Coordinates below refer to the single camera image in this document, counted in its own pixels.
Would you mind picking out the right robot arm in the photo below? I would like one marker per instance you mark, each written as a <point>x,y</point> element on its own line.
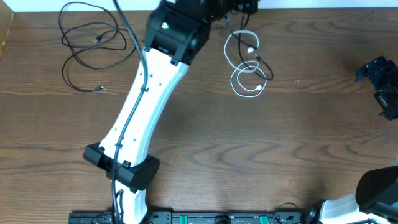
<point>375,198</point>

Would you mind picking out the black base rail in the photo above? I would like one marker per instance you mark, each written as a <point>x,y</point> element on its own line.
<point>167,217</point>

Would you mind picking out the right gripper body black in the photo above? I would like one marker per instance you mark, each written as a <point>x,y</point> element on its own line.
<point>384,74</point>

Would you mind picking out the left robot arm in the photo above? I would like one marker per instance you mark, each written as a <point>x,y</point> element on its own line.
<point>175,32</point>

